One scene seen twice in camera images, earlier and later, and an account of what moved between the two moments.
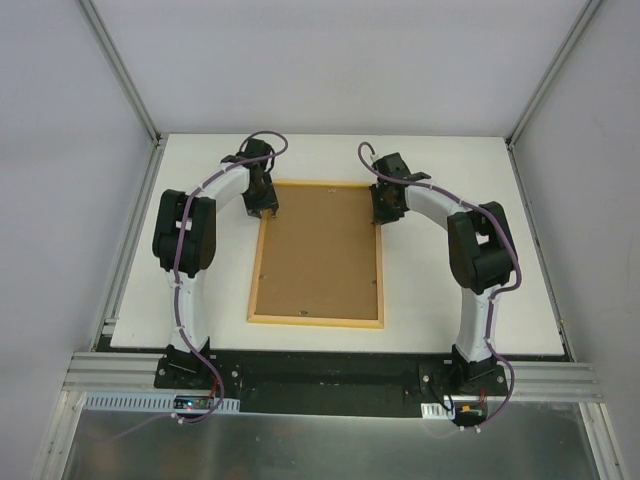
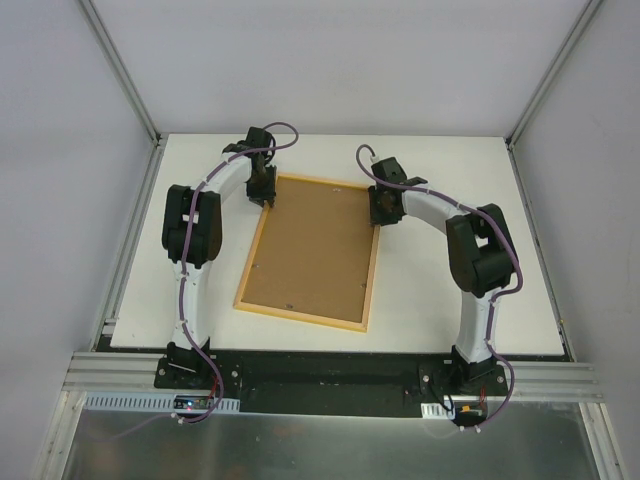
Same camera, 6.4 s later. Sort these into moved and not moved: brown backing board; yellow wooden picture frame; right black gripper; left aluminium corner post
Moved: yellow wooden picture frame
Not moved: brown backing board; right black gripper; left aluminium corner post
